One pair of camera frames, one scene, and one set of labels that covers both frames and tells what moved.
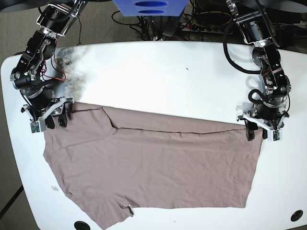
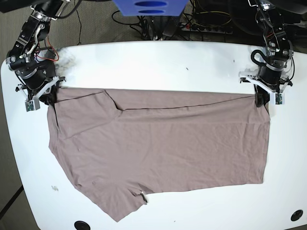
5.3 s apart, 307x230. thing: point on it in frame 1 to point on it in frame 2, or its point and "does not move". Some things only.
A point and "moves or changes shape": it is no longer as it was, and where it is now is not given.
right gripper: (266, 115) to (272, 80)
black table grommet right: (296, 215) does not move
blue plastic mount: (151, 7) does not move
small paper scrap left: (54, 188) does not move
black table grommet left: (80, 225) does not move
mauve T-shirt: (108, 156) moves or changes shape
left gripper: (41, 105) to (39, 85)
